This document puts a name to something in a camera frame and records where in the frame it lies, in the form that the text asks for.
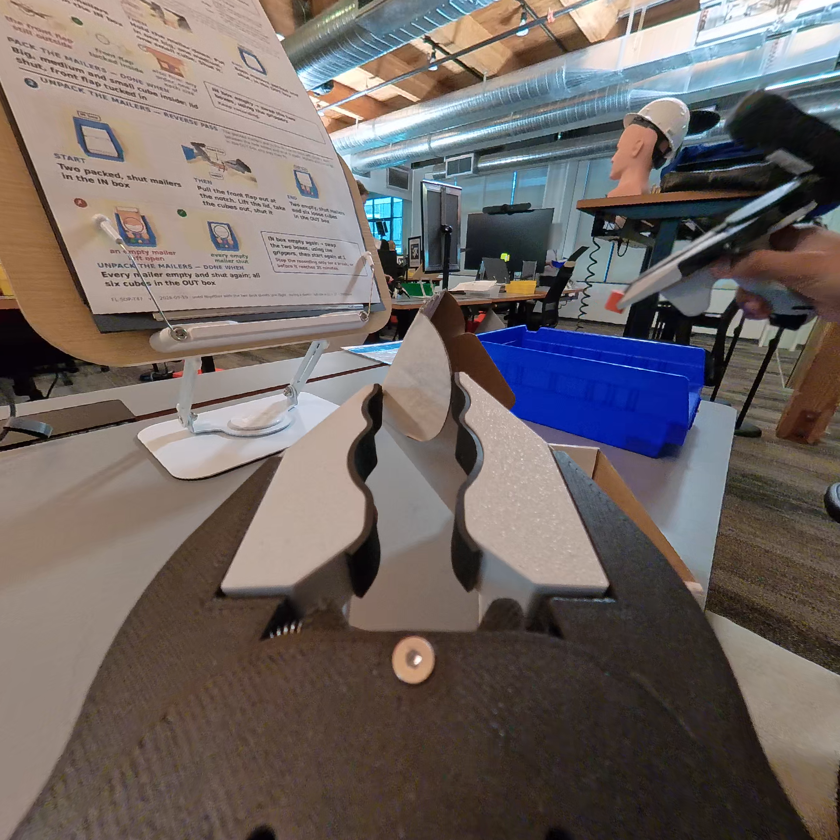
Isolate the white safety helmet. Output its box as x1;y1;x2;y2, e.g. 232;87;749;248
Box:
623;97;692;168

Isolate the wooden post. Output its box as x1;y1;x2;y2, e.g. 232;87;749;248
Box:
776;322;840;447

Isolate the large silver duct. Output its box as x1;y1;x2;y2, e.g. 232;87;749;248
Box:
331;29;840;173

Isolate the wide black monitor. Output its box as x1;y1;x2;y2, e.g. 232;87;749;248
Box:
463;209;556;271

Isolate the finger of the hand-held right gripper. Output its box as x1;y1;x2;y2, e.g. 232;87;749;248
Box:
616;202;819;313
630;175;823;291

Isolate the standing desk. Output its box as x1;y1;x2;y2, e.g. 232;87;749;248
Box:
577;190;769;342

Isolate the narrow computer monitor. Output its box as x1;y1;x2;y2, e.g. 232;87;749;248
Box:
420;180;464;273

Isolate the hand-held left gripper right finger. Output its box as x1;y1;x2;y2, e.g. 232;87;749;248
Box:
450;371;614;629

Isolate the instruction sheet on stand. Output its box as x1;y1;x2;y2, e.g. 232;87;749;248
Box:
0;92;395;481

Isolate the black mesh office chair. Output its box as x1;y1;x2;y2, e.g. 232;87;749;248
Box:
525;246;589;330

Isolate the blue storage bin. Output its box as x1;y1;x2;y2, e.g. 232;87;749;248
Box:
476;325;707;460

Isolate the grey desk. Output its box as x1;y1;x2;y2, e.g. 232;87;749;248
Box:
0;348;737;840

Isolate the silver spiral duct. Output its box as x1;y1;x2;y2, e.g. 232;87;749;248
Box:
282;0;526;74

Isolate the white mailer box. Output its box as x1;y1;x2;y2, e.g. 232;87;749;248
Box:
346;292;706;632

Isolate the black coiled cable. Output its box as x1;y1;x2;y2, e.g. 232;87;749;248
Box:
583;235;603;329

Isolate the mannequin head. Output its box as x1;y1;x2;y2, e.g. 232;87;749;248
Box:
607;118;667;199

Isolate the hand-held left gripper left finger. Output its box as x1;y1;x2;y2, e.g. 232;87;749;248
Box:
220;383;385;603

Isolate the black floor stand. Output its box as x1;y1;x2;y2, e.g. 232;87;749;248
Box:
734;327;788;439

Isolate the person's right hand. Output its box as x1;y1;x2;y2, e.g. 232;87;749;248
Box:
712;226;840;322

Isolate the blue paper sheet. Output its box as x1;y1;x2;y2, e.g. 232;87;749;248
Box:
341;341;403;366

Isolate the printed instruction sheet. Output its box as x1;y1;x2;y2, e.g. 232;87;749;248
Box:
0;0;376;317

